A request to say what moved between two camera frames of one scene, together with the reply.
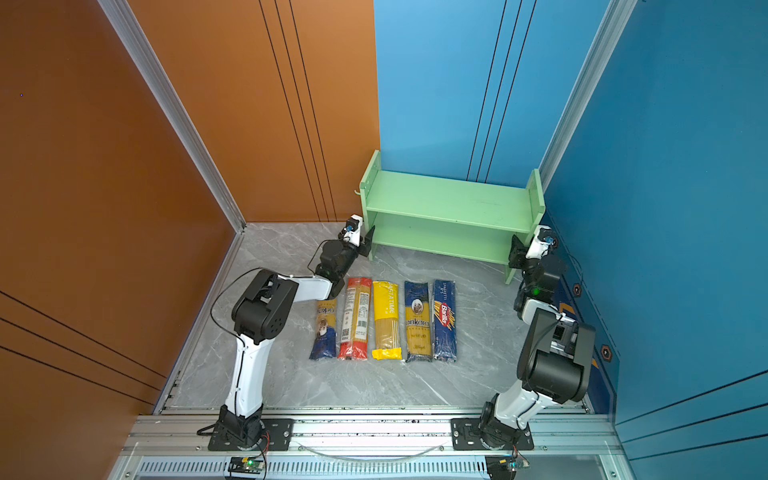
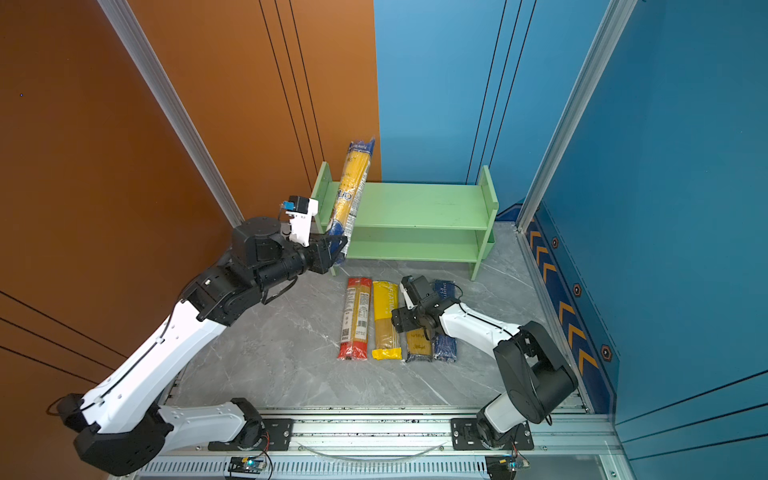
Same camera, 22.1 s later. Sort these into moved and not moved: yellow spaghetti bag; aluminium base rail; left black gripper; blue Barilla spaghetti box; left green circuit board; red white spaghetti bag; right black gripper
Moved: right black gripper; left black gripper
Not moved: blue Barilla spaghetti box; aluminium base rail; red white spaghetti bag; left green circuit board; yellow spaghetti bag
